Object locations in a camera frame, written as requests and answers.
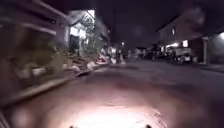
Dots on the dark asphalt road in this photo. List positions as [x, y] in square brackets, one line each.
[140, 90]

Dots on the white building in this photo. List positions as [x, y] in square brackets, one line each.
[83, 31]

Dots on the row of bushes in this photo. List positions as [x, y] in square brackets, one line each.
[46, 56]

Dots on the pale vehicle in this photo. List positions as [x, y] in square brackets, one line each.
[181, 54]

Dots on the concrete kerb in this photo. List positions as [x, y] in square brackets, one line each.
[43, 87]

